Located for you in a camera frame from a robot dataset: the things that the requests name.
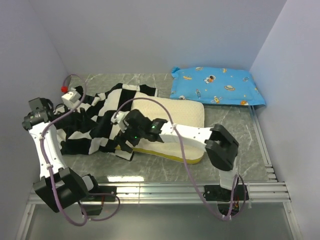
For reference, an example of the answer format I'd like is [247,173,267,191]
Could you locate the black white checkered pillowcase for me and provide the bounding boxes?
[56,83,158,161]

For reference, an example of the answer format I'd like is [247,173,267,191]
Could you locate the cream yellow pillow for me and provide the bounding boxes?
[119,92,205,163]

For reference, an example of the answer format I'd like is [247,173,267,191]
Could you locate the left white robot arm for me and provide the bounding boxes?
[22,97,101,213]

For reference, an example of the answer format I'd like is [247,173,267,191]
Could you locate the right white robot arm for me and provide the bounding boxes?
[111,109,239,200]

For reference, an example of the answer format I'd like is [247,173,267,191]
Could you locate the blue space print pillow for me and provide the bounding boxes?
[170,66,266,106]

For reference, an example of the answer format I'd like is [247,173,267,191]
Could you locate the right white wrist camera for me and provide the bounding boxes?
[110,111,128,125]

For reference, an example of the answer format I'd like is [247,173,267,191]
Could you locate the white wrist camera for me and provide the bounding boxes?
[61,86,81,110]
[110,111,128,125]

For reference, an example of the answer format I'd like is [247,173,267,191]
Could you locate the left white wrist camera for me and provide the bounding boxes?
[61,86,81,110]

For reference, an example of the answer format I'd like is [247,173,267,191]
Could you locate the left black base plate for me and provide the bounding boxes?
[81,185,117,202]

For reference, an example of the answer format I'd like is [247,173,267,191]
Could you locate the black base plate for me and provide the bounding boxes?
[81,185,117,202]
[203,184,249,202]

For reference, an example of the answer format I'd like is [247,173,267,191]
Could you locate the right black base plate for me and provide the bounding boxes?
[203,184,249,202]

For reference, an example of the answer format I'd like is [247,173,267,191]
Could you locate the aluminium mounting rail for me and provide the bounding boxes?
[27,182,292,205]

